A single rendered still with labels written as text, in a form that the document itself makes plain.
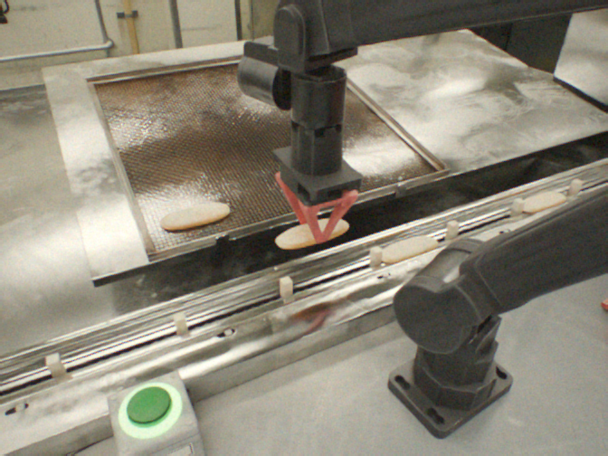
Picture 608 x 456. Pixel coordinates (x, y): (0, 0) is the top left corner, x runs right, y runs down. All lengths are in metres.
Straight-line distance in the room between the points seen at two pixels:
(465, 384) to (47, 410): 0.42
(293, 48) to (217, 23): 3.65
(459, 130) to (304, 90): 0.54
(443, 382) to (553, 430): 0.13
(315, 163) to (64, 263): 0.45
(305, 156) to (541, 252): 0.25
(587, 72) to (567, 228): 0.89
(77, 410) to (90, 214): 0.29
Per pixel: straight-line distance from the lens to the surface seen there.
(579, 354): 0.69
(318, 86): 0.48
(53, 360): 0.59
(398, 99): 1.03
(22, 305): 0.76
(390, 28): 0.41
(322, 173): 0.52
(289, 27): 0.45
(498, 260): 0.43
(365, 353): 0.60
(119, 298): 0.71
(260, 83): 0.53
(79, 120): 0.94
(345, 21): 0.43
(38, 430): 0.55
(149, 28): 4.28
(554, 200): 0.89
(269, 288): 0.64
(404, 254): 0.69
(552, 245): 0.40
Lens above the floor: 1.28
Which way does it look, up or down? 36 degrees down
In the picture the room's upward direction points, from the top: straight up
